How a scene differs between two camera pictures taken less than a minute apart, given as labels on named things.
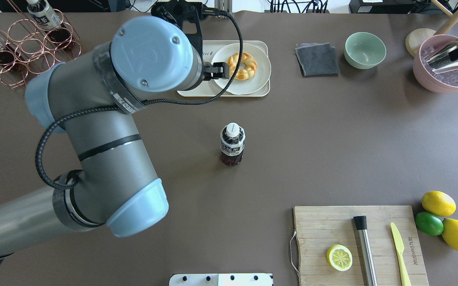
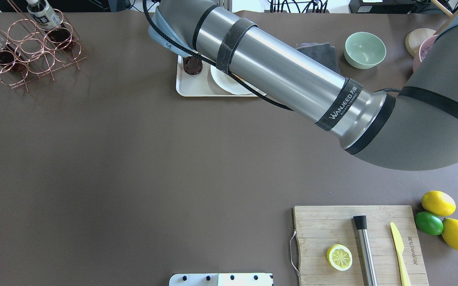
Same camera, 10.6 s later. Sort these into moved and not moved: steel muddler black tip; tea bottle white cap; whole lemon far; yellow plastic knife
Moved: tea bottle white cap
Not moved: steel muddler black tip; yellow plastic knife; whole lemon far
